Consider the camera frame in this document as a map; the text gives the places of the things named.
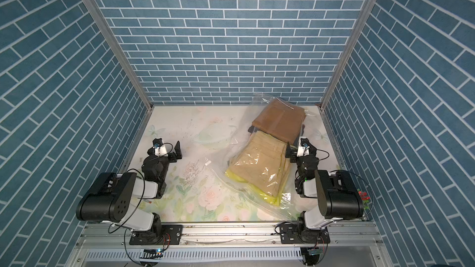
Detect beige trousers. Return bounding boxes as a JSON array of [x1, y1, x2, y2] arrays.
[[226, 131, 289, 190]]

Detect clear plastic vacuum bag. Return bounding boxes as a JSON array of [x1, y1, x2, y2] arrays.
[[185, 93, 317, 221]]

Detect neon yellow garment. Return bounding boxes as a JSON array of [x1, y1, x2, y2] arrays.
[[225, 171, 289, 206]]

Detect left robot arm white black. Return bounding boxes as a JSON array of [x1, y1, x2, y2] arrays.
[[76, 138, 183, 248]]

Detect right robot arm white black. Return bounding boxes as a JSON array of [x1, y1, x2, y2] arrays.
[[279, 138, 364, 245]]

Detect brown folded garment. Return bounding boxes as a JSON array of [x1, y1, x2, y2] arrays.
[[252, 98, 306, 143]]

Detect cup of coloured clips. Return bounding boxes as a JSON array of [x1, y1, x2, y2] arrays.
[[358, 191, 371, 205]]

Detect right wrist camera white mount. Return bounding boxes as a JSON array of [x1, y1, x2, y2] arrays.
[[297, 137, 310, 157]]

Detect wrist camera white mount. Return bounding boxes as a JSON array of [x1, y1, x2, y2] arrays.
[[297, 137, 310, 157], [153, 138, 168, 156]]

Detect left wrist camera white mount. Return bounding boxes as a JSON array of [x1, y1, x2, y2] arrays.
[[153, 138, 168, 156]]

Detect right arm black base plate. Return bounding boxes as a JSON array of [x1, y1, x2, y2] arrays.
[[275, 222, 330, 245]]

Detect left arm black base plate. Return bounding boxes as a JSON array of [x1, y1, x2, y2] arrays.
[[129, 224, 184, 247]]

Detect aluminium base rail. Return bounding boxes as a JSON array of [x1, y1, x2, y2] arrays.
[[68, 221, 392, 267]]

